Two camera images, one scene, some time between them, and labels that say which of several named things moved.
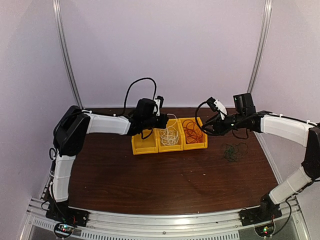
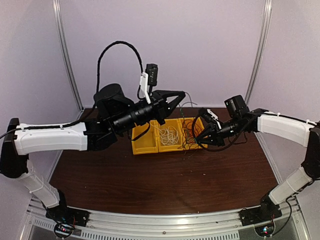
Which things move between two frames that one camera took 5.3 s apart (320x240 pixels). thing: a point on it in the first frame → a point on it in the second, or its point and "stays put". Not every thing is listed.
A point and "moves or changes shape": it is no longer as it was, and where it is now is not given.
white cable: x=169 y=136 stays put
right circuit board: x=265 y=231 stays put
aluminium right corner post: x=261 y=46 stays put
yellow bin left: x=149 y=145 stays put
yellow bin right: x=194 y=137 stays put
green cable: x=242 y=150 → x=191 y=103
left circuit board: x=64 y=230 stays put
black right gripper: x=216 y=122 → x=214 y=137
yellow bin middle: x=170 y=138 stays put
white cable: x=169 y=136 moves or changes shape
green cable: x=229 y=153 → x=186 y=130
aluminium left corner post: x=63 y=36 stays put
